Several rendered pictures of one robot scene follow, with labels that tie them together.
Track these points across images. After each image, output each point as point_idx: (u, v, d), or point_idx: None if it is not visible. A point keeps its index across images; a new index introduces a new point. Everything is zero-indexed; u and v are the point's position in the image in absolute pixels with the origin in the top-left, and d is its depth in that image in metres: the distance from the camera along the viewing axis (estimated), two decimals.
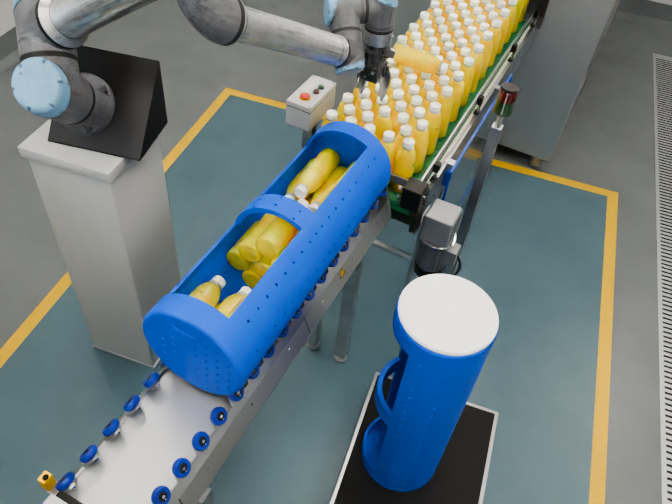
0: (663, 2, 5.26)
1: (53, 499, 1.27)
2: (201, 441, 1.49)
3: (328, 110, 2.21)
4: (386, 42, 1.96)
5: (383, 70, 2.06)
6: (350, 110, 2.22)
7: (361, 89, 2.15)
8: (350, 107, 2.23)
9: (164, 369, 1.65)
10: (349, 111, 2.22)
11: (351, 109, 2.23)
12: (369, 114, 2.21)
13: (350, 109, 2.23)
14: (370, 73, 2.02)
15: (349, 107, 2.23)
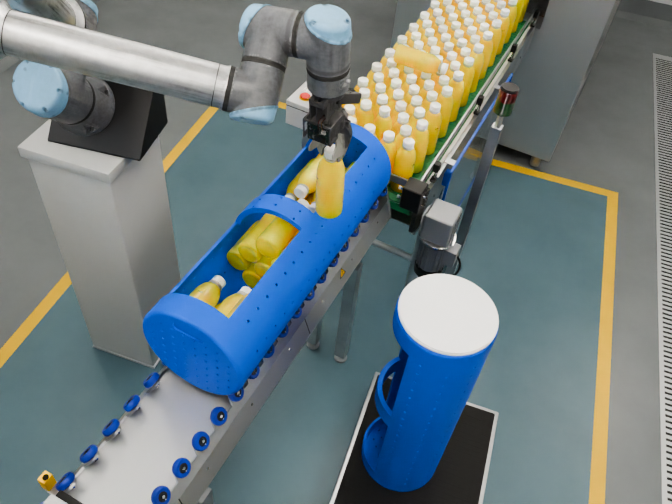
0: (663, 2, 5.26)
1: (53, 499, 1.27)
2: (201, 441, 1.49)
3: None
4: (339, 90, 1.31)
5: (341, 125, 1.42)
6: (350, 110, 2.22)
7: (320, 149, 1.51)
8: (350, 107, 2.23)
9: (164, 369, 1.65)
10: (349, 111, 2.22)
11: (351, 109, 2.23)
12: (334, 149, 1.51)
13: (350, 109, 2.23)
14: (320, 132, 1.39)
15: (349, 107, 2.23)
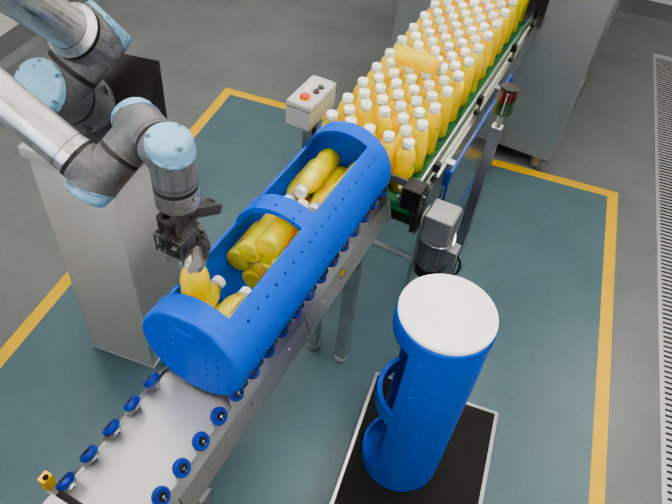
0: (663, 2, 5.26)
1: (53, 499, 1.27)
2: (201, 441, 1.49)
3: (328, 110, 2.21)
4: (186, 209, 1.26)
5: (197, 238, 1.36)
6: (350, 110, 2.22)
7: None
8: (350, 107, 2.23)
9: (164, 369, 1.65)
10: (349, 111, 2.22)
11: (351, 109, 2.23)
12: None
13: (350, 109, 2.23)
14: (172, 247, 1.32)
15: (349, 107, 2.23)
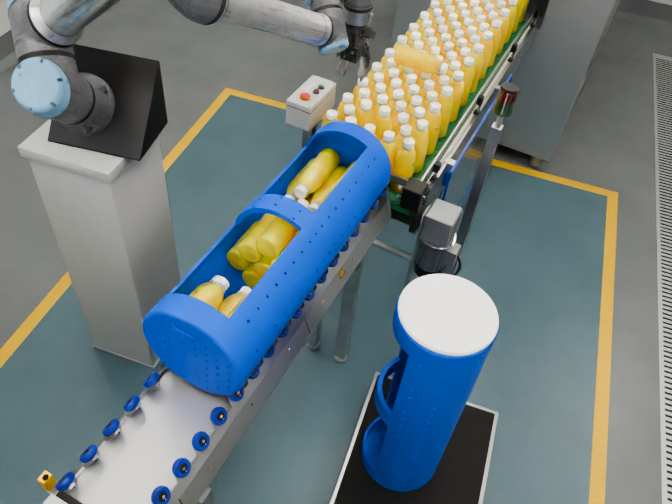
0: (663, 2, 5.26)
1: (53, 499, 1.27)
2: (201, 441, 1.49)
3: (328, 110, 2.21)
4: (365, 20, 1.94)
5: (363, 50, 2.04)
6: (350, 110, 2.22)
7: (343, 70, 2.13)
8: (350, 107, 2.23)
9: (164, 369, 1.65)
10: (349, 111, 2.22)
11: (351, 109, 2.23)
12: (224, 282, 1.64)
13: (350, 109, 2.23)
14: (350, 52, 2.00)
15: (349, 107, 2.23)
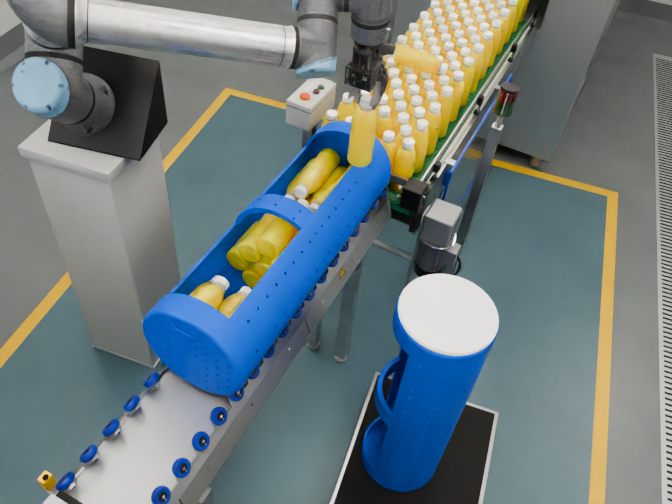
0: (663, 2, 5.26)
1: (53, 499, 1.27)
2: (201, 441, 1.49)
3: (328, 110, 2.21)
4: (381, 38, 1.46)
5: (379, 73, 1.56)
6: (368, 103, 1.65)
7: (357, 98, 1.66)
8: (368, 99, 1.66)
9: (164, 369, 1.65)
10: (367, 104, 1.65)
11: (370, 101, 1.65)
12: (224, 282, 1.64)
13: (368, 101, 1.65)
14: (361, 79, 1.53)
15: (367, 99, 1.66)
